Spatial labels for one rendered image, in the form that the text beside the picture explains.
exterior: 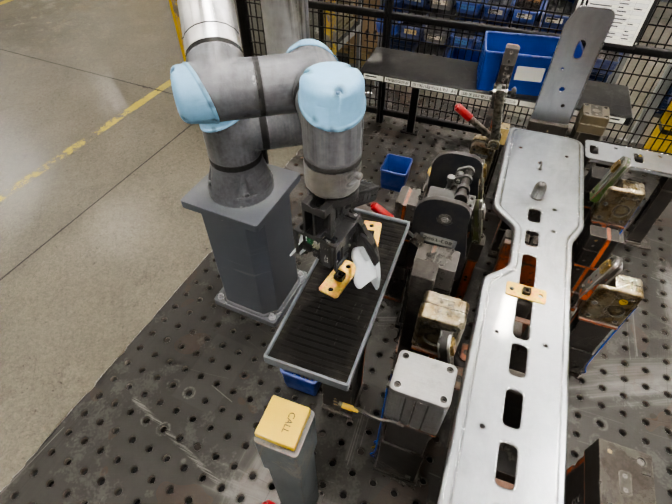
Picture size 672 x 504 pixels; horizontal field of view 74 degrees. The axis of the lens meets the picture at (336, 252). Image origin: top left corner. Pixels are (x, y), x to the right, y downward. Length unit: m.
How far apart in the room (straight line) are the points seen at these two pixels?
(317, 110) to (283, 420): 0.41
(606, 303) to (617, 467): 0.36
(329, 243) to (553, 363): 0.54
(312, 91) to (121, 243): 2.28
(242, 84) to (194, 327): 0.87
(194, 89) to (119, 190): 2.49
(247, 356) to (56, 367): 1.25
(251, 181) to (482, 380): 0.62
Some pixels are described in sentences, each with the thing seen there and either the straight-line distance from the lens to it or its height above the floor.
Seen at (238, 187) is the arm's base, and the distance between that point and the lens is 1.01.
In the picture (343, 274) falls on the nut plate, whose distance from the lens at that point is 0.78.
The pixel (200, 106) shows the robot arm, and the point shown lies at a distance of 0.60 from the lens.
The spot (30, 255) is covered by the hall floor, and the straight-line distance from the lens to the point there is 2.89.
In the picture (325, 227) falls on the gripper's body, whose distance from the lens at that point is 0.63.
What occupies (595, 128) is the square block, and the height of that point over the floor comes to 1.02.
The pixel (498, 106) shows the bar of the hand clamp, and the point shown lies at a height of 1.17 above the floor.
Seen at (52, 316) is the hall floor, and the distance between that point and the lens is 2.53.
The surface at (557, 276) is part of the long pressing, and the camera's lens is 1.12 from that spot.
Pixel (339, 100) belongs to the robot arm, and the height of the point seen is 1.53.
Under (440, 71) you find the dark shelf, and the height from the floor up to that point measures 1.03.
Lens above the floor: 1.78
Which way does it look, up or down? 48 degrees down
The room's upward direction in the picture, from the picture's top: straight up
